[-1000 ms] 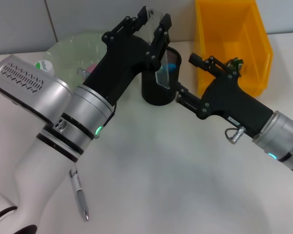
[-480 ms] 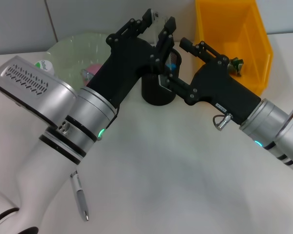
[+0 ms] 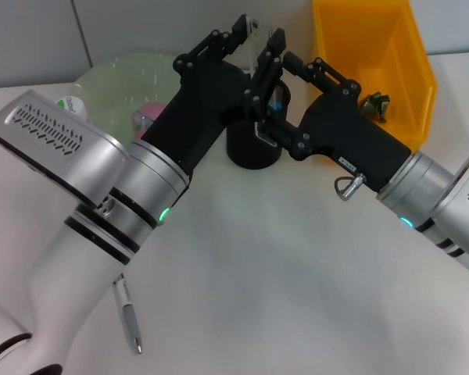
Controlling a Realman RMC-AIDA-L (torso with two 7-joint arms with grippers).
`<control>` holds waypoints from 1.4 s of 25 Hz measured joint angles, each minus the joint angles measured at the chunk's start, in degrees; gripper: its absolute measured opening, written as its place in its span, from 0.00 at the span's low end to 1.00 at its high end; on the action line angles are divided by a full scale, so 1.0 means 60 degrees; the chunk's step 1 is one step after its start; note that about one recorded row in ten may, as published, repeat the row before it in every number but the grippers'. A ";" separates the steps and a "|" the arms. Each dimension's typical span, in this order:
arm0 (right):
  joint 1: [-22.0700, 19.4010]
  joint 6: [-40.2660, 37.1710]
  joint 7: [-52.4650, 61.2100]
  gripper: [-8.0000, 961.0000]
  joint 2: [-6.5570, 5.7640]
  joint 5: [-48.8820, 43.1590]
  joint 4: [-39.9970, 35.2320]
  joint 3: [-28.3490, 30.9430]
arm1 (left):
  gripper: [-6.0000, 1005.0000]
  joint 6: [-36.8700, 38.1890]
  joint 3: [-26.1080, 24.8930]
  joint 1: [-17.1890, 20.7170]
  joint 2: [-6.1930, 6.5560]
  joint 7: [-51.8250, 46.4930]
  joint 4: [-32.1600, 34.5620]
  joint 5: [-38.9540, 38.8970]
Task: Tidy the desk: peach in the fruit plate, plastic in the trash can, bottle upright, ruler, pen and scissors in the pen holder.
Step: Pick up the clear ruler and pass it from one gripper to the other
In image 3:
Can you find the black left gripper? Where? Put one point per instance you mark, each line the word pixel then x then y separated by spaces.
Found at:
pixel 203 105

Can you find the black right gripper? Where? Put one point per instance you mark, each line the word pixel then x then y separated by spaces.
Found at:
pixel 348 133

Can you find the green plastic wrapper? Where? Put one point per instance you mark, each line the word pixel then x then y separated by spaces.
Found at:
pixel 379 105

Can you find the pink toy peach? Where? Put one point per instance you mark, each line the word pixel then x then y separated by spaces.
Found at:
pixel 153 111

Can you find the clear green-label water bottle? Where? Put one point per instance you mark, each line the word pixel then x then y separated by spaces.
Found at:
pixel 68 104

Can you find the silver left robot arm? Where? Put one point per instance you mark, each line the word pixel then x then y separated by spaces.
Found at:
pixel 62 293

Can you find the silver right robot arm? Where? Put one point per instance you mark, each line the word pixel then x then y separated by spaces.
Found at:
pixel 414 183

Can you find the black mesh pen holder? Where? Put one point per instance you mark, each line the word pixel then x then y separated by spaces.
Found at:
pixel 250 154

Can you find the pale green wavy fruit plate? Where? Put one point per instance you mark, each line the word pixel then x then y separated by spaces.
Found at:
pixel 109 86

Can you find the silver ballpoint pen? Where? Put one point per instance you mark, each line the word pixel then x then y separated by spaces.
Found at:
pixel 129 312

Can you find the yellow plastic bin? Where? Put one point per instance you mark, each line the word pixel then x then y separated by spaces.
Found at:
pixel 375 39

